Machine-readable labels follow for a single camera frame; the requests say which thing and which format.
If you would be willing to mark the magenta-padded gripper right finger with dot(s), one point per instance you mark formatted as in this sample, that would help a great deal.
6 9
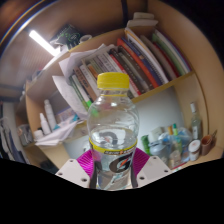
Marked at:
151 170

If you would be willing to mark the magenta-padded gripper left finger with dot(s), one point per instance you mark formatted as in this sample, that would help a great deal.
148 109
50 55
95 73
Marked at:
71 171

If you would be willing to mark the clear drink bottle yellow cap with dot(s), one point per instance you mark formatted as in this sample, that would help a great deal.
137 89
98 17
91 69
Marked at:
113 113

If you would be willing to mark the grey shaker bottle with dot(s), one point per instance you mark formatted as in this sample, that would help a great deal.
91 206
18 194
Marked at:
157 150

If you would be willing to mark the slim bottle green top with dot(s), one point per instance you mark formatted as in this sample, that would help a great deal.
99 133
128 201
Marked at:
176 140

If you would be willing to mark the slim bottle orange top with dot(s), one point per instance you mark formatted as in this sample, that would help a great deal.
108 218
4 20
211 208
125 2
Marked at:
170 130

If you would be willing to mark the brown jar white lid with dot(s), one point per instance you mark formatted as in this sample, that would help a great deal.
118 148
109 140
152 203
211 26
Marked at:
194 150

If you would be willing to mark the brown mug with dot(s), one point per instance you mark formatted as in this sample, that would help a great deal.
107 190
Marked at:
206 145

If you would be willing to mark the tall clear glass bottle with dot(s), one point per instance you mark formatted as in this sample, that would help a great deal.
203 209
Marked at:
196 123

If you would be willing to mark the dark hanging clothes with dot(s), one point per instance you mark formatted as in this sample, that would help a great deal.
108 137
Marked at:
10 140

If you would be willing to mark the wooden shelf unit with books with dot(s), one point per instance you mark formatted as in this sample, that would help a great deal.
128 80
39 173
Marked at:
133 66

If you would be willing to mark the bright tube light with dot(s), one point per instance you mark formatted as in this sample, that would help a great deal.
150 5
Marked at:
43 42

